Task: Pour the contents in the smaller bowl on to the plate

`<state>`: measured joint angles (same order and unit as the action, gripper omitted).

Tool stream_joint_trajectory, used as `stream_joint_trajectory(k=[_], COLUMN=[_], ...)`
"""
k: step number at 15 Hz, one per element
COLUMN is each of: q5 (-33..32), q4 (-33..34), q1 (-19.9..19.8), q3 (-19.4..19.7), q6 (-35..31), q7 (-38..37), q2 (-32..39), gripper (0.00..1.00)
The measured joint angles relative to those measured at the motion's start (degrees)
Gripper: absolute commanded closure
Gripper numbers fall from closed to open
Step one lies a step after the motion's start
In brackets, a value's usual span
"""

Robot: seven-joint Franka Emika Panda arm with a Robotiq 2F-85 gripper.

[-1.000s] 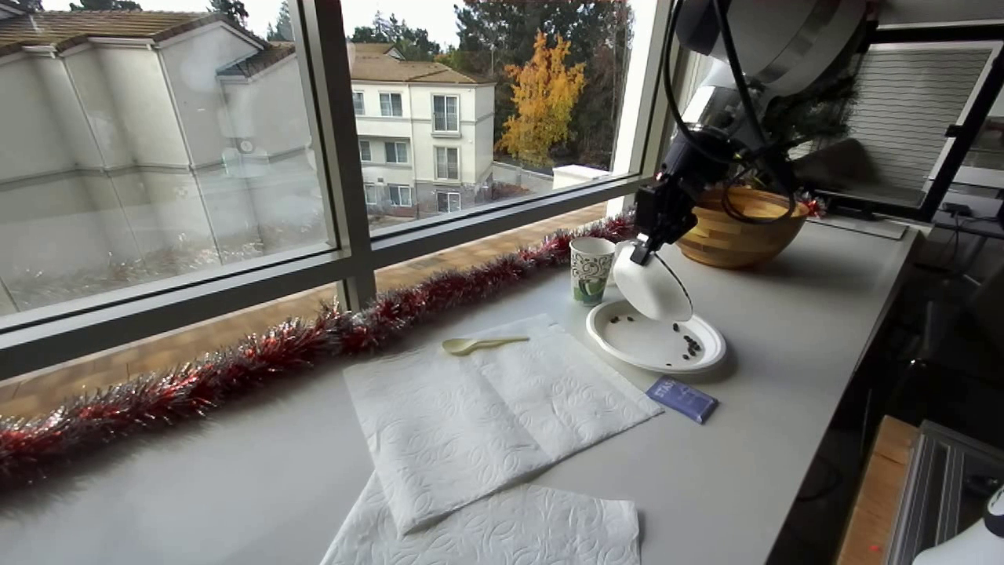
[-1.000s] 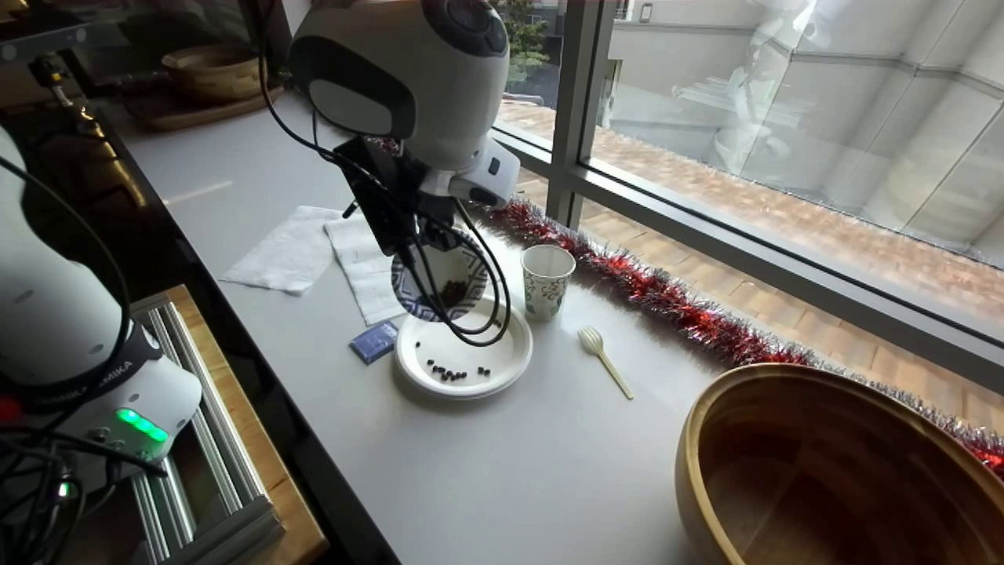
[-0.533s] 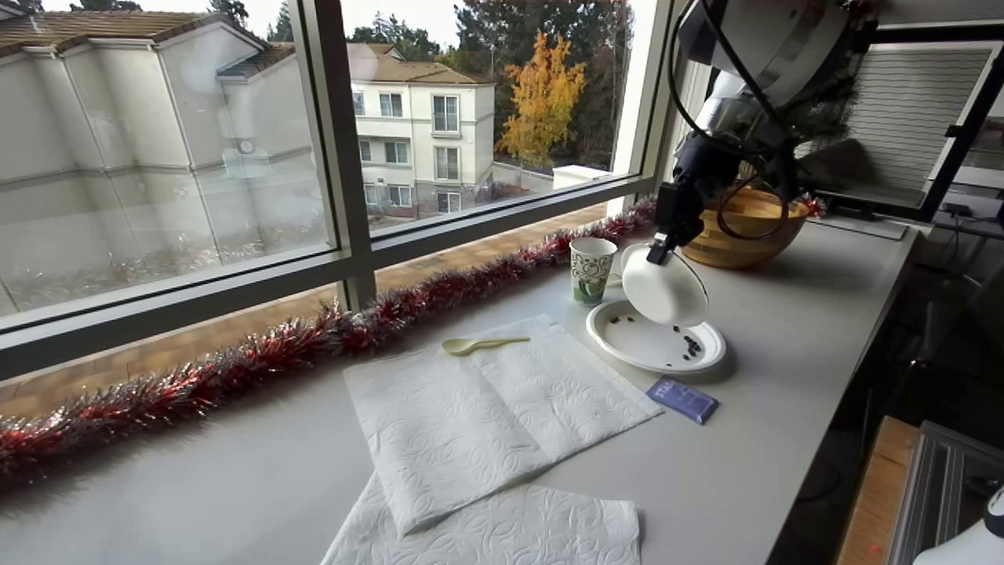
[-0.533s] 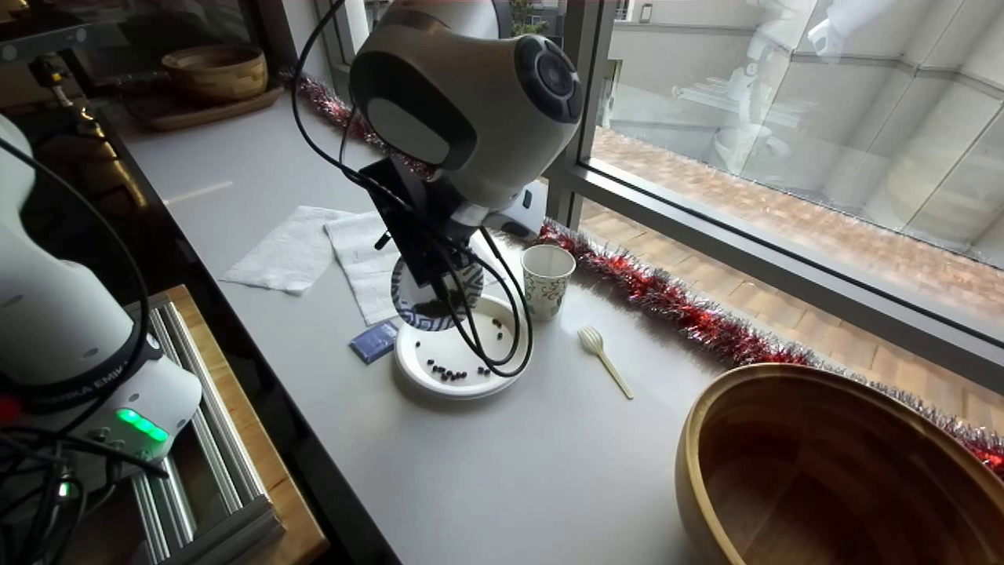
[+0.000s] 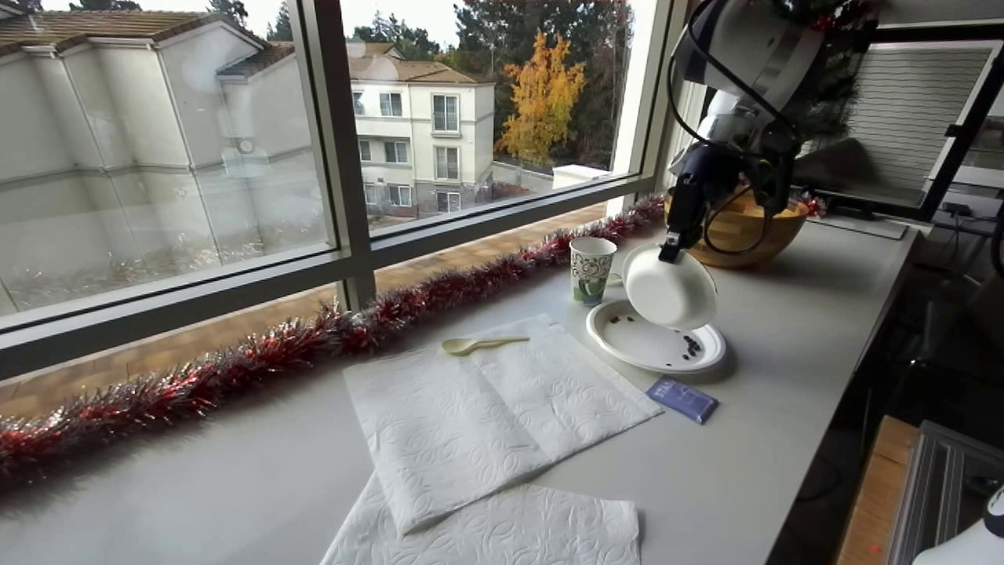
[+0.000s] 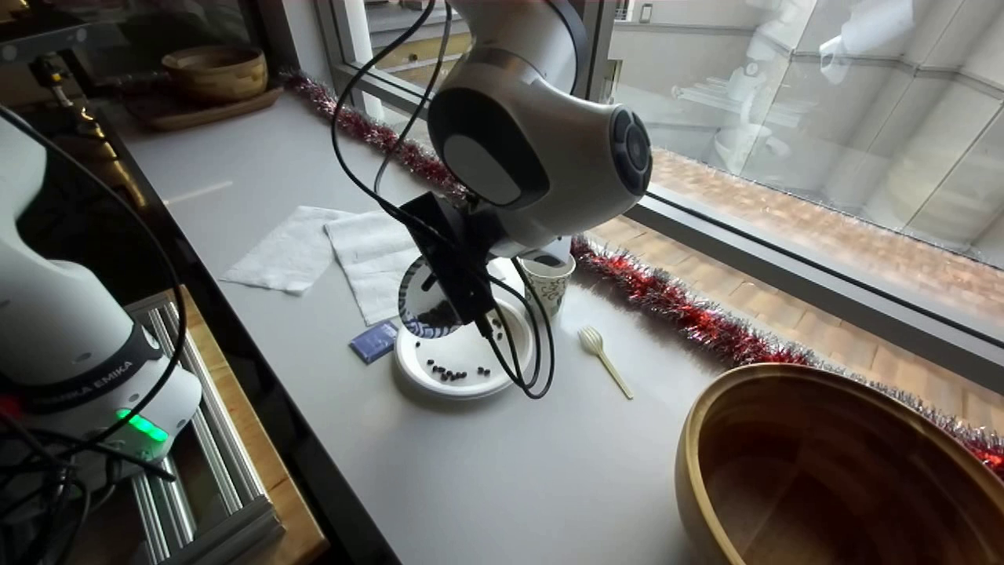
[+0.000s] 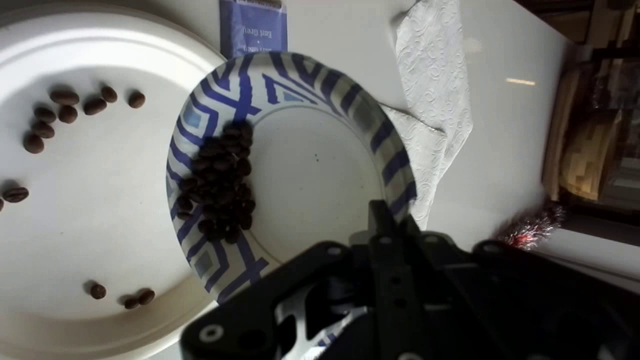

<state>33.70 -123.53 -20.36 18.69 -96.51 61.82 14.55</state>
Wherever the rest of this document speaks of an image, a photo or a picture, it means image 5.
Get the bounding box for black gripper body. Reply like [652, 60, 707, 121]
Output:
[669, 143, 745, 247]

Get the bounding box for small blue patterned paper bowl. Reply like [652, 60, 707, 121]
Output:
[626, 247, 715, 328]

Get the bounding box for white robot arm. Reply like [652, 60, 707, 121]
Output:
[658, 0, 880, 265]

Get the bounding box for large wooden bowl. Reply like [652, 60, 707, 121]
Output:
[692, 189, 806, 271]

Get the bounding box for white paper plate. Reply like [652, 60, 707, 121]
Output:
[586, 302, 729, 378]

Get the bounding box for patterned paper cup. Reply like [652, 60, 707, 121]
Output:
[570, 235, 617, 303]

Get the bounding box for dark coffee beans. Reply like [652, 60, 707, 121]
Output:
[605, 315, 701, 365]

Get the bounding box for small christmas tree in pot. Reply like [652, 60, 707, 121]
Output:
[772, 0, 880, 143]

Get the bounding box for cream plastic spoon on napkin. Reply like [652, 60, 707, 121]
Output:
[441, 335, 530, 359]

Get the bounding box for folded white paper towel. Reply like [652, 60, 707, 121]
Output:
[344, 333, 657, 533]

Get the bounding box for flat white paper towel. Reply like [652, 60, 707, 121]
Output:
[320, 477, 639, 565]

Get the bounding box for red silver tinsel garland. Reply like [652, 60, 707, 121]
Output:
[0, 199, 666, 489]

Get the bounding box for aluminium rail frame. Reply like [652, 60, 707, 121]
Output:
[884, 421, 1004, 565]

